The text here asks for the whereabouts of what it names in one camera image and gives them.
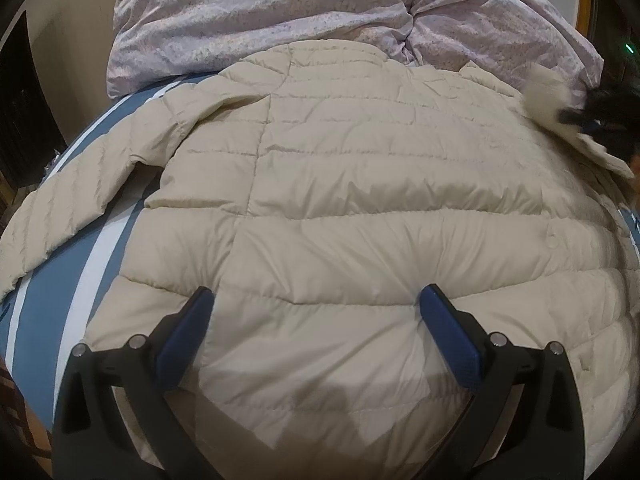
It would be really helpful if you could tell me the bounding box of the beige quilted down jacket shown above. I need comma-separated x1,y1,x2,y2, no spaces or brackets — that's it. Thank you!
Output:
1,40,639,479

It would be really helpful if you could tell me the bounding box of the blue white striped bedsheet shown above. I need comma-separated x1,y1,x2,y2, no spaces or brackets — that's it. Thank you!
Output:
0,71,222,430

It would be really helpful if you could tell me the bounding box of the lilac floral duvet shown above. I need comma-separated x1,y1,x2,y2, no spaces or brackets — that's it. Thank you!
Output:
106,0,603,101

